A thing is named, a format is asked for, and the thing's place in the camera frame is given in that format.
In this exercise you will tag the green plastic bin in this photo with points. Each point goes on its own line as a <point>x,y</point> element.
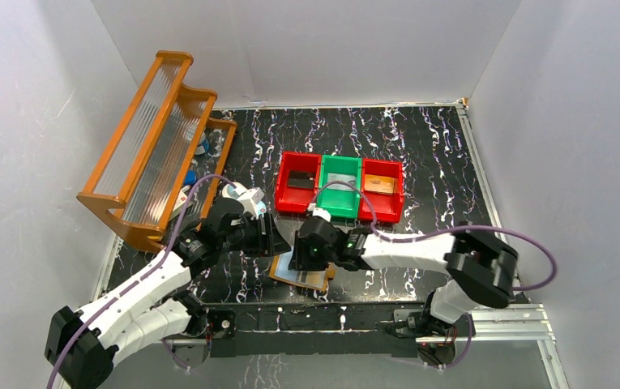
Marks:
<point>338,199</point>

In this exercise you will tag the orange leather card holder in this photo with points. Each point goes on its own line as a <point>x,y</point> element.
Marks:
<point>316,280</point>

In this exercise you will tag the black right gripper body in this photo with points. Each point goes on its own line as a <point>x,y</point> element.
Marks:
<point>308,257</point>

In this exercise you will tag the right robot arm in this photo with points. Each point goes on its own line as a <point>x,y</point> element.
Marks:
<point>479,265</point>

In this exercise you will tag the red plastic bin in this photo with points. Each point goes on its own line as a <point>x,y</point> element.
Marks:
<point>292,200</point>
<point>387,208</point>

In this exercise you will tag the white credit card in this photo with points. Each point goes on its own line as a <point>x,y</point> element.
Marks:
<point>341,181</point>

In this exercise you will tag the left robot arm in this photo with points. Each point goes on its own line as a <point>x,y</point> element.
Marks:
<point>84,345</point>

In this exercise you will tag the red plastic bin right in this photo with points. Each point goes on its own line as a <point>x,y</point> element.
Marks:
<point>387,208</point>

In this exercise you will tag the blue cap container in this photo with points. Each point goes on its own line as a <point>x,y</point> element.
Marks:
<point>190,179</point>

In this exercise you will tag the orange wooden shelf rack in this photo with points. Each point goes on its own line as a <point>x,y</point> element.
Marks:
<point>135,183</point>

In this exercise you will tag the blue white bottle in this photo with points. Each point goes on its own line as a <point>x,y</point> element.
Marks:
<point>202,144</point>

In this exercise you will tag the white blue tube package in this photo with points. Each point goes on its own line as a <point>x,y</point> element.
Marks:
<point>250,198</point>

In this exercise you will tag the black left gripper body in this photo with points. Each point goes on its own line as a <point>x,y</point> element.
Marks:
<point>266,236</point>

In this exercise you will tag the red plastic bin left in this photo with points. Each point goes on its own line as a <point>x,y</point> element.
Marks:
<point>292,200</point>

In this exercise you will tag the white green small box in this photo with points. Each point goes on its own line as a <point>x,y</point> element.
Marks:
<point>181,202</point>

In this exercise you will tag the black card in red bin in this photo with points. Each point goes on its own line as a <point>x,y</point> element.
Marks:
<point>301,180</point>

